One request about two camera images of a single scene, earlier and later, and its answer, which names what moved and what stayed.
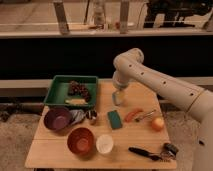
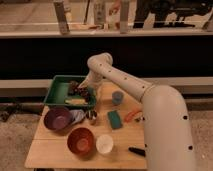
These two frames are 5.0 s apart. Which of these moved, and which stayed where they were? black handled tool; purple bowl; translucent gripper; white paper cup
Moved: translucent gripper
Stayed: white paper cup; black handled tool; purple bowl
